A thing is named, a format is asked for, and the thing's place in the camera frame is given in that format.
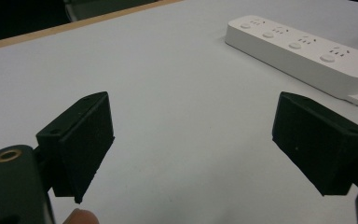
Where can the white power strip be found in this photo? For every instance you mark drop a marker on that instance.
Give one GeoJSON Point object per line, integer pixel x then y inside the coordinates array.
{"type": "Point", "coordinates": [304, 53]}

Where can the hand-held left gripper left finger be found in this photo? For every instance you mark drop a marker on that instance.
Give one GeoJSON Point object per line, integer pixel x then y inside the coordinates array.
{"type": "Point", "coordinates": [80, 143]}

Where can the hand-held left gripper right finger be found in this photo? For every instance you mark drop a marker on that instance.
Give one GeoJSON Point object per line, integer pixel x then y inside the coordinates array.
{"type": "Point", "coordinates": [317, 146]}

